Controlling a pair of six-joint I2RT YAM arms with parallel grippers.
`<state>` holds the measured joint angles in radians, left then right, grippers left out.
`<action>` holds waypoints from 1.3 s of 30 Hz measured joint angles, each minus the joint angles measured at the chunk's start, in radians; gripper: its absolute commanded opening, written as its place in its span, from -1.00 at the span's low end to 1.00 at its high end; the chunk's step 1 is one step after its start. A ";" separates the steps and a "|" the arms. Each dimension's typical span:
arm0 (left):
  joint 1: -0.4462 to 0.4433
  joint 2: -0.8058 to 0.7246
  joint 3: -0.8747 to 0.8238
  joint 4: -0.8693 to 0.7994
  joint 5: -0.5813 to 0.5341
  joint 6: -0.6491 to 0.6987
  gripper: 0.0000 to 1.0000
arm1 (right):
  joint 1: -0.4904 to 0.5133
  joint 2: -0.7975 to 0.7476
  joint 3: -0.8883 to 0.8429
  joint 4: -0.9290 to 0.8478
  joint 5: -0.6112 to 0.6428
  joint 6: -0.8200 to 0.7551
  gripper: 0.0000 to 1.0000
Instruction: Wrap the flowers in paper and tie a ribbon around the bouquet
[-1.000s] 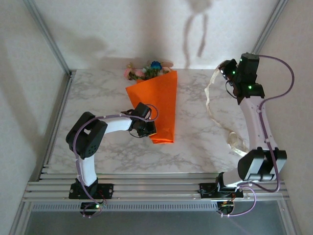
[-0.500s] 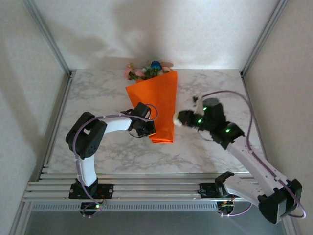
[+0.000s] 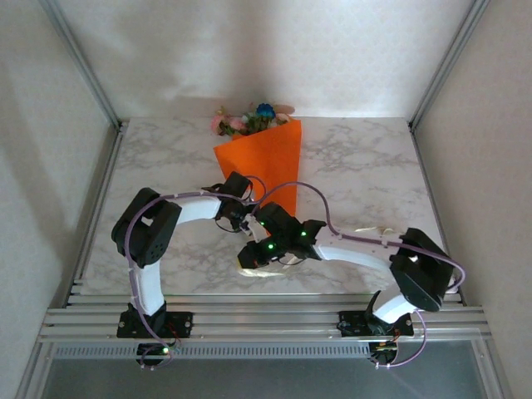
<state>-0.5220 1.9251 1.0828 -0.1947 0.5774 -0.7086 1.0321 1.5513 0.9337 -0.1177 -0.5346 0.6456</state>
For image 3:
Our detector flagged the aluminium left side rail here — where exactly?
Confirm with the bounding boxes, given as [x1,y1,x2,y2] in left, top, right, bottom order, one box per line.
[62,120,128,308]

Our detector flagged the aluminium right frame post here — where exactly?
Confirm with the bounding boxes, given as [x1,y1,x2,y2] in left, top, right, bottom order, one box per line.
[408,0,494,130]

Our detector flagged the aluminium left frame leg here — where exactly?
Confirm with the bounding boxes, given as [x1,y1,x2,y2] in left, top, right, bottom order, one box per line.
[14,342,55,399]

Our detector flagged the grey slotted cable duct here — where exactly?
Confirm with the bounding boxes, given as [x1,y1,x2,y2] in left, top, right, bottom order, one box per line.
[52,342,373,361]

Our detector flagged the aluminium right frame leg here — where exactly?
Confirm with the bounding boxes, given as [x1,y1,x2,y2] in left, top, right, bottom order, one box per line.
[473,338,515,399]

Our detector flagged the orange wrapping paper sheet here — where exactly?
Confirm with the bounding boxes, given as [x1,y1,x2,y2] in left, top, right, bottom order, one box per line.
[213,117,304,219]

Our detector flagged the cream satin ribbon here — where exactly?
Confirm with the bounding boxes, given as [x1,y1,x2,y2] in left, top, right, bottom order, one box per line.
[239,214,396,280]

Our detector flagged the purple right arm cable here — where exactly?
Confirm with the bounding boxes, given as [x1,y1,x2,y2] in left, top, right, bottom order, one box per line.
[253,181,466,370]

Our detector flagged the aluminium frame post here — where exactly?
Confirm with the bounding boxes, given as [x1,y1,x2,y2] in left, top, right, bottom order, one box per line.
[39,0,126,130]
[408,0,494,130]

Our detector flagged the aluminium left frame post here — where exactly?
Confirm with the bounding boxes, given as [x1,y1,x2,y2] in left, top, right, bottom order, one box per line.
[39,0,126,130]

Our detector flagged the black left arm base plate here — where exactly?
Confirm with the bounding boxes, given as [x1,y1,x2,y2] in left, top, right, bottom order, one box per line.
[116,311,195,338]

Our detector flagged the aluminium front frame rails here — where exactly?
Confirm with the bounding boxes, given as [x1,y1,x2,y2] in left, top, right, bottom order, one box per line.
[37,293,494,344]

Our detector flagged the aluminium frame leg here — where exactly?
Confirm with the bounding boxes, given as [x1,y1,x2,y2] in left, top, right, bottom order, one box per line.
[14,342,55,399]
[473,338,515,399]

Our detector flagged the aluminium rail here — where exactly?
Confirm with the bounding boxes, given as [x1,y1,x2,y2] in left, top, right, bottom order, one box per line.
[62,120,128,308]
[409,120,466,304]

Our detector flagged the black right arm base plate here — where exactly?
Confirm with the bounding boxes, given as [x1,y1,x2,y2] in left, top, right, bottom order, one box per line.
[337,310,416,337]

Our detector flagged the pink artificial flower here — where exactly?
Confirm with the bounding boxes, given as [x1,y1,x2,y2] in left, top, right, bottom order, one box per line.
[210,106,249,136]

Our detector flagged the aluminium right side rail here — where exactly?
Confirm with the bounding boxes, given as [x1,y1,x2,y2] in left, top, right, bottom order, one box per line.
[409,120,466,304]

